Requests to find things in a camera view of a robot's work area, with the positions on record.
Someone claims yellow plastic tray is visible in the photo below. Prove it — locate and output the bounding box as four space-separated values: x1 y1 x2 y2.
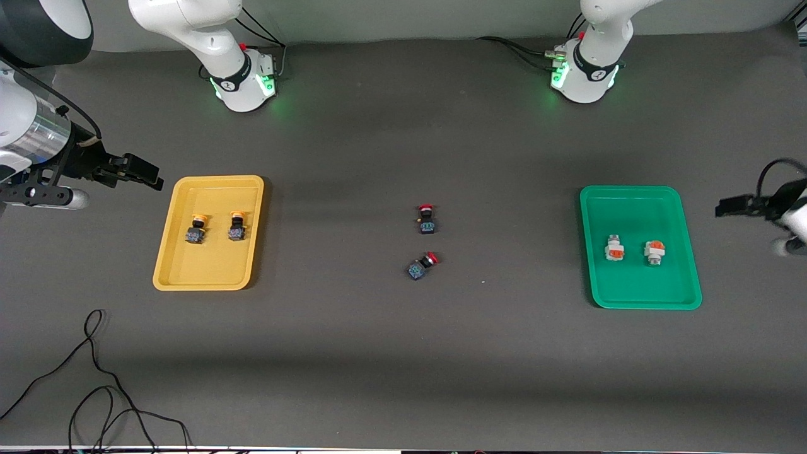
153 175 265 291

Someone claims green plastic tray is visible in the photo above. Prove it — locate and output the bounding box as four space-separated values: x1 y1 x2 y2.
579 185 703 310

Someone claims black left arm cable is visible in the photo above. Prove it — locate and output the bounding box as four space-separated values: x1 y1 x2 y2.
755 158 807 199

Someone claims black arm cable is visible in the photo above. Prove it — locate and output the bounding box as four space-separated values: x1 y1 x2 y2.
0 57 102 143
755 158 807 199

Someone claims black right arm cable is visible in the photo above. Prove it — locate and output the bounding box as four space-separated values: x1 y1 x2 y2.
0 57 102 143

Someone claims black right base cable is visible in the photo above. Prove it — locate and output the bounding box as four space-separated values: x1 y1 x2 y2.
236 6 287 79

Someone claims black base cable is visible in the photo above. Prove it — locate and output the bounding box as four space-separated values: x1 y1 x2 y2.
476 37 562 70
236 6 287 79

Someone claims thin black loose cable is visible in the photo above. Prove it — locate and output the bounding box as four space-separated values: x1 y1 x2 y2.
68 385 192 454
0 309 158 454

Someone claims black left base cable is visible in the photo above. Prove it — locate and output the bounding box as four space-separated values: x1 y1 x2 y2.
476 37 562 70

